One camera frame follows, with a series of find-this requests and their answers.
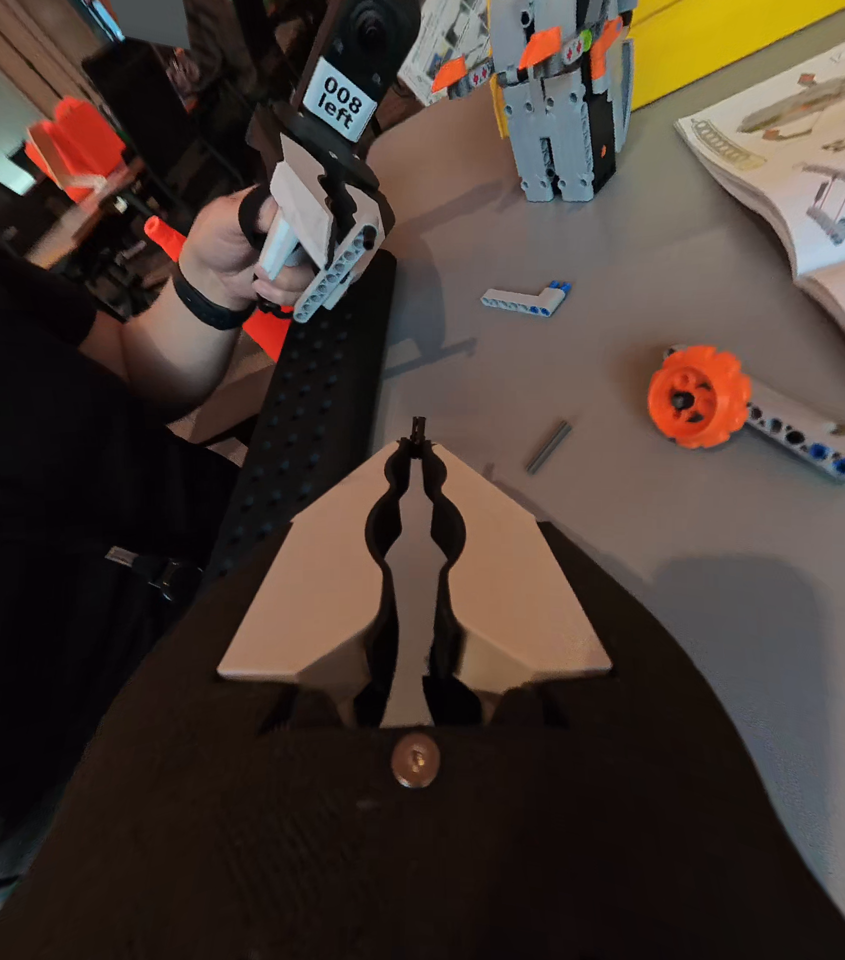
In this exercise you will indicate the grey toy brick robot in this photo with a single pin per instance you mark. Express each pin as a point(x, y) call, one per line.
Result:
point(550, 135)

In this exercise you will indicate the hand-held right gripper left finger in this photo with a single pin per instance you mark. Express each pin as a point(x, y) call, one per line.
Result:
point(310, 607)

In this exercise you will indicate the open instruction booklet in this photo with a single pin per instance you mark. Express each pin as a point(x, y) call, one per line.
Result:
point(805, 187)

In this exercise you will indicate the printed paper leaflet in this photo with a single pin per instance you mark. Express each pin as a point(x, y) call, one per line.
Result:
point(445, 45)

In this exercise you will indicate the grey angled beam blue pins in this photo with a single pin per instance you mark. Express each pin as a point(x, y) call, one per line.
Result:
point(516, 300)

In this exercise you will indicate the small black pin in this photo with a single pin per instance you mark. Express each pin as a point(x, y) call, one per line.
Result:
point(417, 433)

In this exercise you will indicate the black studded pad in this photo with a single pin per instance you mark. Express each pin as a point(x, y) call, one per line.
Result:
point(302, 420)

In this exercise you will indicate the person's left forearm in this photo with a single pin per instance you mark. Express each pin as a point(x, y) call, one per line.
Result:
point(160, 360)

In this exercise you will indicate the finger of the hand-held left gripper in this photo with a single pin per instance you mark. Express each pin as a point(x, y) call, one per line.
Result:
point(364, 211)
point(299, 195)

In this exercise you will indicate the person's left hand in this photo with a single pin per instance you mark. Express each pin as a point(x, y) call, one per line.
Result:
point(216, 247)

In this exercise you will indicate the black wristband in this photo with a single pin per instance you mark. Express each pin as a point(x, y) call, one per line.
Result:
point(205, 307)

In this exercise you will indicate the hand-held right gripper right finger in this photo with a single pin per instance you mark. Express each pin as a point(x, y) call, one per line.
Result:
point(527, 607)

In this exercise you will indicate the yellow plastic bin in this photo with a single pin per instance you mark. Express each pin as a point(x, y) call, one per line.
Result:
point(692, 52)

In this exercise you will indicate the person's black shirt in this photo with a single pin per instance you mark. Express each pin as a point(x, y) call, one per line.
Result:
point(17, 487)

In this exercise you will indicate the long straight grey beam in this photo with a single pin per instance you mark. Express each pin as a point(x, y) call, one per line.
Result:
point(332, 277)

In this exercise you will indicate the orange wheel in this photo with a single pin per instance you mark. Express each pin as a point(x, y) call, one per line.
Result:
point(696, 397)

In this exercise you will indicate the orange plastic object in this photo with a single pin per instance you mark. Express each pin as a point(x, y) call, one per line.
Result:
point(77, 146)

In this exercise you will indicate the grey desk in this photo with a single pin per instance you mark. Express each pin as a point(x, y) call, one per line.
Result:
point(617, 562)

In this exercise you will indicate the grey axle rod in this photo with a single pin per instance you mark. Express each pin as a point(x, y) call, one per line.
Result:
point(548, 447)

